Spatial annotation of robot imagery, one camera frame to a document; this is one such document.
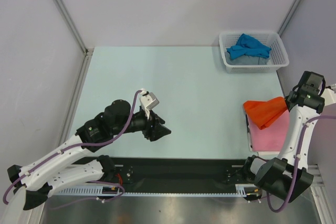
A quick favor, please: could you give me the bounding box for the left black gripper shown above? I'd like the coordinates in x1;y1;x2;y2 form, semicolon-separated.
112;107;171;141

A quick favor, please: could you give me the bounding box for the orange t shirt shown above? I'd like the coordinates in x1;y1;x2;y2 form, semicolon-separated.
243;97;287;130

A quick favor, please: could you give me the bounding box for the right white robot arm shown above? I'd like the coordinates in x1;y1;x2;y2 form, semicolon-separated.
242;71;326;205

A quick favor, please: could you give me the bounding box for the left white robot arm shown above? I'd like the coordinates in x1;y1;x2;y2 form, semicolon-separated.
7;95;172;210

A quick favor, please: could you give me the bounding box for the pink folded t shirt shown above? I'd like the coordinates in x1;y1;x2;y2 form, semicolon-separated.
245;111;290;154

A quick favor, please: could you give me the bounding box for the grey t shirt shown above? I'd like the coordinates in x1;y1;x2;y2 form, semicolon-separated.
225;54;269;66

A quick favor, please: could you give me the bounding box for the white folded t shirt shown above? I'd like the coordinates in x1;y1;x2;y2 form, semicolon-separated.
257;151;279;158

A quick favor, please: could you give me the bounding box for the white plastic basket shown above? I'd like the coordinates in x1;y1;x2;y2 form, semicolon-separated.
218;30;289;73

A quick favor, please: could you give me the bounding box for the blue t shirt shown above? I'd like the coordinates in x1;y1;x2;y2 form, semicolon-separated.
227;34;271;59

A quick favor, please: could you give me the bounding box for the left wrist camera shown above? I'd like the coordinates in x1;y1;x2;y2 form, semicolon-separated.
139;89;160;119

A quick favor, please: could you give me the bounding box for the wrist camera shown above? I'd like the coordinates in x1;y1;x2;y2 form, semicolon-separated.
322;83;336;106
139;89;160;119

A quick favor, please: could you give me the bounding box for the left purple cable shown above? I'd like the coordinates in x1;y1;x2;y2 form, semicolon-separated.
2;90;144;210

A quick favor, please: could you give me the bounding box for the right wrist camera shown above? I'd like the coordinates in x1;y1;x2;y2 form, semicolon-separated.
322;83;336;106

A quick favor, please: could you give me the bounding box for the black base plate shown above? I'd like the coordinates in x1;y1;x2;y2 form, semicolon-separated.
112;157;253;193

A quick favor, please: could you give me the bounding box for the left corner aluminium post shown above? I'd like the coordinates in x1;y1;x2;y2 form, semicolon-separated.
39;0;91;56

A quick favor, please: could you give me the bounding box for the corner aluminium post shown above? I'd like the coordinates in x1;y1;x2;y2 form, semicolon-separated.
277;0;320;37
39;0;91;56

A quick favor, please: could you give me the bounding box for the white cable duct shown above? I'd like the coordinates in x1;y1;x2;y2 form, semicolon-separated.
55;184;263;198

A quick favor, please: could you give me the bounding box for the right corner aluminium post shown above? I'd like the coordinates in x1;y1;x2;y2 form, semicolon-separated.
277;0;320;37

